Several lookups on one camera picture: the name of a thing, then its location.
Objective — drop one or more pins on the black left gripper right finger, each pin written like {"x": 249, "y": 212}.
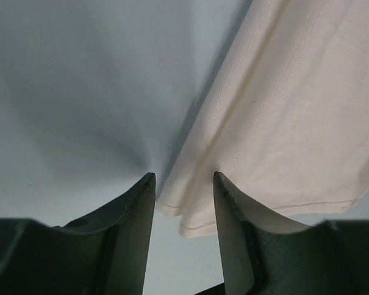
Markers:
{"x": 264, "y": 252}

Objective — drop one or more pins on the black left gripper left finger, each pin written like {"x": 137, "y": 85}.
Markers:
{"x": 103, "y": 252}

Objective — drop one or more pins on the white cloth napkin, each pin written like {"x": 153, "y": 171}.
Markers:
{"x": 286, "y": 119}

